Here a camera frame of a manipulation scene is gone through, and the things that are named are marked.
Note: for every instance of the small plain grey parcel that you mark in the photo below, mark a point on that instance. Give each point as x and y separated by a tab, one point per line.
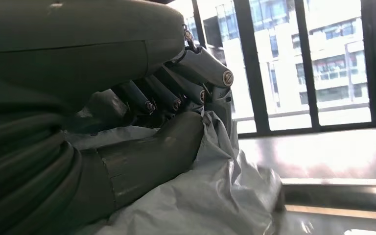
214	194

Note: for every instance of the building outside window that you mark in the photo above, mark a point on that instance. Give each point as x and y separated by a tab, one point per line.
334	48

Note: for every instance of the dark window frame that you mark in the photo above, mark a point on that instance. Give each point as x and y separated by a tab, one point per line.
256	81

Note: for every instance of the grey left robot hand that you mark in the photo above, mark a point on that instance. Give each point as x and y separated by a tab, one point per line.
77	48

